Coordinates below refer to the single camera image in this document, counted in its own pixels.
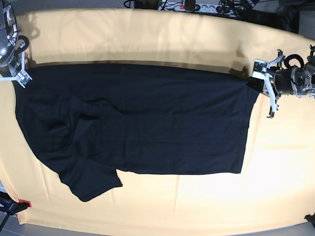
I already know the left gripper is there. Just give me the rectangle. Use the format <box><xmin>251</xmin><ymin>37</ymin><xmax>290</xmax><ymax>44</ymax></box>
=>
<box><xmin>263</xmin><ymin>49</ymin><xmax>285</xmax><ymax>119</ymax></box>

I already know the dark navy T-shirt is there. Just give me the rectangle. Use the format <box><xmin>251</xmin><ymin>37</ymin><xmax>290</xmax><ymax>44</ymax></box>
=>
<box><xmin>13</xmin><ymin>64</ymin><xmax>259</xmax><ymax>202</ymax></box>

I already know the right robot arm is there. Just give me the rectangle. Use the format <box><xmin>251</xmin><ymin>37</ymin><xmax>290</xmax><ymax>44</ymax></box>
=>
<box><xmin>0</xmin><ymin>0</ymin><xmax>32</xmax><ymax>87</ymax></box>

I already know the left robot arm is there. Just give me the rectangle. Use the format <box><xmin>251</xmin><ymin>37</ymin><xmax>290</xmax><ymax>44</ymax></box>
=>
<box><xmin>262</xmin><ymin>45</ymin><xmax>315</xmax><ymax>119</ymax></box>

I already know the black box in background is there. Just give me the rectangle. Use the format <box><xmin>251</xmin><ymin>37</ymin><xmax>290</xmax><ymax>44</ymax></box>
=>
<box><xmin>244</xmin><ymin>10</ymin><xmax>278</xmax><ymax>28</ymax></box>

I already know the white power strip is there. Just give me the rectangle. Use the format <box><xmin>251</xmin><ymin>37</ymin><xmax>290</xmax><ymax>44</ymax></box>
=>
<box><xmin>158</xmin><ymin>1</ymin><xmax>233</xmax><ymax>15</ymax></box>

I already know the red and blue clamp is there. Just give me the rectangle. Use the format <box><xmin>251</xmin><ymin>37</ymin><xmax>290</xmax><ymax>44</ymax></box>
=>
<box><xmin>0</xmin><ymin>192</ymin><xmax>32</xmax><ymax>215</ymax></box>

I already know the black clamp at corner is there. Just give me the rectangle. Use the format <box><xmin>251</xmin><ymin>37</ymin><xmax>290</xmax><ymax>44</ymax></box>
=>
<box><xmin>304</xmin><ymin>214</ymin><xmax>315</xmax><ymax>225</ymax></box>

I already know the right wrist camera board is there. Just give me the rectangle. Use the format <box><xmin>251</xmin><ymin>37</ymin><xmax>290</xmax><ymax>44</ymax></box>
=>
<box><xmin>16</xmin><ymin>72</ymin><xmax>32</xmax><ymax>88</ymax></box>

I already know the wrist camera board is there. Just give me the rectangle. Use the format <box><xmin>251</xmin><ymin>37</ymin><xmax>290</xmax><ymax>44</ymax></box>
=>
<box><xmin>252</xmin><ymin>59</ymin><xmax>268</xmax><ymax>80</ymax></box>
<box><xmin>16</xmin><ymin>72</ymin><xmax>32</xmax><ymax>88</ymax></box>

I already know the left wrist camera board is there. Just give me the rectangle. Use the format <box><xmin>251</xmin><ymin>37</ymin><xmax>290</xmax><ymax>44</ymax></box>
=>
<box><xmin>252</xmin><ymin>59</ymin><xmax>268</xmax><ymax>80</ymax></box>

